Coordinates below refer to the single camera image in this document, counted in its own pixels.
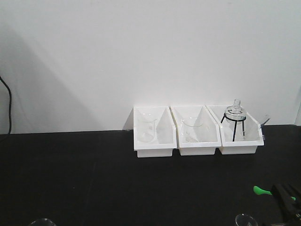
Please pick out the glass beaker bottom right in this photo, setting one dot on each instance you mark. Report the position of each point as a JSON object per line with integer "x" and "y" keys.
{"x": 245, "y": 220}

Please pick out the clear glass tube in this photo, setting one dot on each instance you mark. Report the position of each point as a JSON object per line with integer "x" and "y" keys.
{"x": 265, "y": 119}

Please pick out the wide clear glass beaker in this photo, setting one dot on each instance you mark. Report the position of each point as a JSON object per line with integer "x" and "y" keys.
{"x": 192, "y": 129}

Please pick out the black wire tripod stand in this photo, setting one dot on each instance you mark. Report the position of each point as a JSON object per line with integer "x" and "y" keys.
{"x": 236, "y": 121}

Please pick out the glass flask on stand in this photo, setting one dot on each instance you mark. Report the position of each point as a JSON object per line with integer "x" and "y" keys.
{"x": 235, "y": 111}

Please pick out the glass beaker bottom left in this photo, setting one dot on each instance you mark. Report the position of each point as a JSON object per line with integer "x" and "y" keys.
{"x": 42, "y": 222}

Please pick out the right white plastic bin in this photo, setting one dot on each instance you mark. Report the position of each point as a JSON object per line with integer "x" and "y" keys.
{"x": 243, "y": 144}

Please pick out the middle white plastic bin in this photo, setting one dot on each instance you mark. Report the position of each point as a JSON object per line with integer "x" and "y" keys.
{"x": 211, "y": 134}

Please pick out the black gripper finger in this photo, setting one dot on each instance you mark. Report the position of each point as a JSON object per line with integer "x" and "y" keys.
{"x": 287, "y": 205}
{"x": 293, "y": 191}

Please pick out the white plastic bin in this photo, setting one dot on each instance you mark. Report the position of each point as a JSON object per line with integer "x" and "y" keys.
{"x": 165, "y": 140}
{"x": 243, "y": 144}
{"x": 211, "y": 134}

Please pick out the left white plastic bin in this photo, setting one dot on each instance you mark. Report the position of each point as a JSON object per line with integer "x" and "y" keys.
{"x": 165, "y": 140}

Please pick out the tall clear glass beaker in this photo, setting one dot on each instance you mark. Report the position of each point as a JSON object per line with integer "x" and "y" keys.
{"x": 146, "y": 127}

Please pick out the green plastic spoon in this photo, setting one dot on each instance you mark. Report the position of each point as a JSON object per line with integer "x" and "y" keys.
{"x": 258, "y": 191}

